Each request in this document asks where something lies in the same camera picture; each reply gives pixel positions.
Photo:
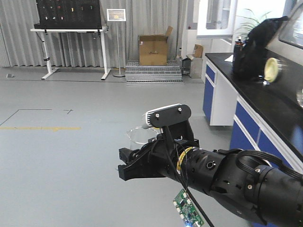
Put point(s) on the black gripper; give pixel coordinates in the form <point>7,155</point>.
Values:
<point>155,160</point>

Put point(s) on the clear glass beaker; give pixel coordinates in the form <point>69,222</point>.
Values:
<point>139,136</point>

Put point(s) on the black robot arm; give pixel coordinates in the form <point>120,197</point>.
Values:
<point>254,185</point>

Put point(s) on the green circuit board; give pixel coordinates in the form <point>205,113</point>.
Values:
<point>187,210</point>

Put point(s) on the metal grate steps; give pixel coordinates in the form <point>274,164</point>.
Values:
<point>136,73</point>

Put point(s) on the small cardboard box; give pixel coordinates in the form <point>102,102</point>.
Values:
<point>198,51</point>

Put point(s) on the white standing desk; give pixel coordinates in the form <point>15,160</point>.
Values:
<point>76,43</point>

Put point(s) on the blue white lab counter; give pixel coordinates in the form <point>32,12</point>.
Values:
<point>262,115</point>

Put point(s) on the sign on stand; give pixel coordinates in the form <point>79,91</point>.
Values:
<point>117,15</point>

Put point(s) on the dark water bottle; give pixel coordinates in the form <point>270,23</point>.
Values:
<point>237,48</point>

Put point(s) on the cream round lid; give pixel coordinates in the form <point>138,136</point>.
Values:
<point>271,70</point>

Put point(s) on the black pegboard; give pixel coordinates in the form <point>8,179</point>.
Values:
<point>68,14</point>

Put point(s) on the black backpack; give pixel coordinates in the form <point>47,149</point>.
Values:
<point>253,56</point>

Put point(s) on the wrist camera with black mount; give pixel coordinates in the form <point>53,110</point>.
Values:
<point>173,117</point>

